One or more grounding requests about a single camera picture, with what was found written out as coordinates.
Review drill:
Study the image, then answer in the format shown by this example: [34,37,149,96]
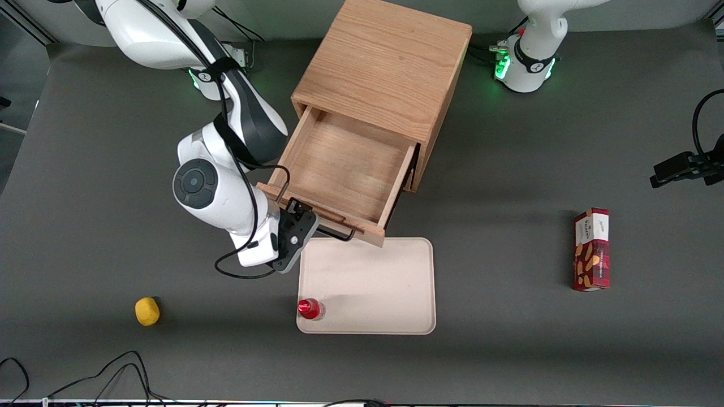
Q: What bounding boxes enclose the black left arm base cable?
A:
[467,17,529,63]

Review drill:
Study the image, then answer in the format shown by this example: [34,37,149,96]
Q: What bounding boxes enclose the long black floor cable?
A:
[90,363,153,405]
[48,350,170,405]

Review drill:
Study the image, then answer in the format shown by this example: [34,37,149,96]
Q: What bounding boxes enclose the black arm base cable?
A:
[215,11,269,71]
[467,17,529,63]

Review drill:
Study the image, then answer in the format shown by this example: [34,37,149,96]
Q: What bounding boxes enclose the yellow lemon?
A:
[135,297,161,327]

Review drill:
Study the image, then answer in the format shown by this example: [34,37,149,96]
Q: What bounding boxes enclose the black right arm base cable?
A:
[215,11,269,71]

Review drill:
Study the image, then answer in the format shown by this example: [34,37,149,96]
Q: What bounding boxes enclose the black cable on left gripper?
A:
[692,89,724,159]

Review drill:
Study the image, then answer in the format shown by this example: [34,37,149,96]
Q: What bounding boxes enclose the beige plastic tray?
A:
[296,237,437,335]

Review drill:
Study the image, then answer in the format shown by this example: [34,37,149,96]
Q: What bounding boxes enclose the long black wire drawer handle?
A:
[314,222,356,243]

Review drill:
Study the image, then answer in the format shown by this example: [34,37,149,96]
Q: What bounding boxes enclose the short black looped floor cable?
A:
[0,357,30,405]

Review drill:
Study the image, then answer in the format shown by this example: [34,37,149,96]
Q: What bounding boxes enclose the red capped bottle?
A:
[298,298,326,321]

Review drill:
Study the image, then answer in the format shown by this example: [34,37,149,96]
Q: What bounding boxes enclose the black right arm wrist cable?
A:
[136,0,292,280]

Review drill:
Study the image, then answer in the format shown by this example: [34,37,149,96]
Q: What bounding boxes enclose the red cookie box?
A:
[572,207,611,292]

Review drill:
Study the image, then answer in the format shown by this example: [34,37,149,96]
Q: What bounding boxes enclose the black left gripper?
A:
[650,133,724,188]

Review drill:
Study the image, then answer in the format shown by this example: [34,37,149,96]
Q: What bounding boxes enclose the wooden drawer cabinet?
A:
[291,0,473,193]

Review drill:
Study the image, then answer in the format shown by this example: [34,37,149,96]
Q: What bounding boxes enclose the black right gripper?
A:
[271,199,320,274]

